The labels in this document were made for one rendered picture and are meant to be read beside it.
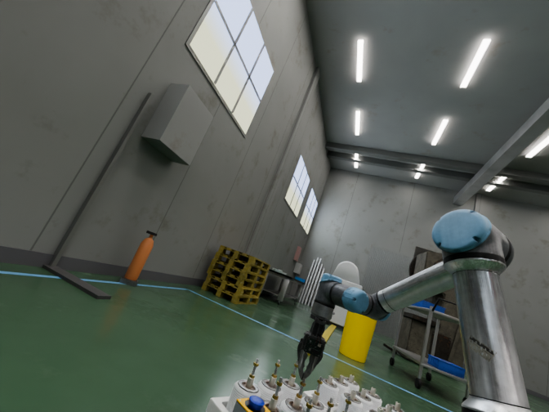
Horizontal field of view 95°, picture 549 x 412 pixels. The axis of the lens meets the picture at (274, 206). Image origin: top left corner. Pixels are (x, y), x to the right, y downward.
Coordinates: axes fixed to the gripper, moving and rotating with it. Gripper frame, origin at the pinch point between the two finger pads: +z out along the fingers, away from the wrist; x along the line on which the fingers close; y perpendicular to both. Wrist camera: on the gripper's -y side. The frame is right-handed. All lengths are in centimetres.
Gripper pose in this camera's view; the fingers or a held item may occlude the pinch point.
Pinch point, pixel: (302, 374)
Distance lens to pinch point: 105.9
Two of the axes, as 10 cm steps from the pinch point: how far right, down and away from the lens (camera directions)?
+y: -1.2, -3.0, -9.5
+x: 9.3, 3.0, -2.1
